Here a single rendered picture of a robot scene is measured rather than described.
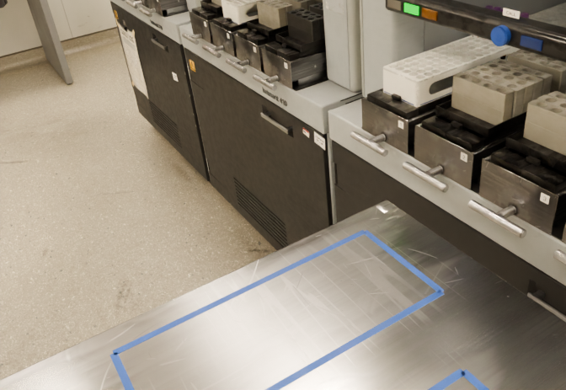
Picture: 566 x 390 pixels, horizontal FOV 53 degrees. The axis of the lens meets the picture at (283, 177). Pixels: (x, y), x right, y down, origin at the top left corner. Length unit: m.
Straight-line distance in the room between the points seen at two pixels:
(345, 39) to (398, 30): 0.17
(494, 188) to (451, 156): 0.09
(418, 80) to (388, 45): 0.15
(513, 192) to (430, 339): 0.37
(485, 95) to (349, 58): 0.40
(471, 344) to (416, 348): 0.06
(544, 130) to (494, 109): 0.09
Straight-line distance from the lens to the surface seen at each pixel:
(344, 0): 1.27
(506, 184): 0.93
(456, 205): 1.03
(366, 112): 1.14
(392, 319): 0.64
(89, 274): 2.15
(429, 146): 1.03
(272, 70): 1.44
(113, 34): 4.53
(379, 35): 1.20
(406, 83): 1.08
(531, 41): 0.91
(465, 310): 0.66
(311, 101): 1.31
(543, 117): 0.95
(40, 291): 2.16
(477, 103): 1.02
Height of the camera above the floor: 1.29
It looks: 32 degrees down
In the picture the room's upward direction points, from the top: 7 degrees counter-clockwise
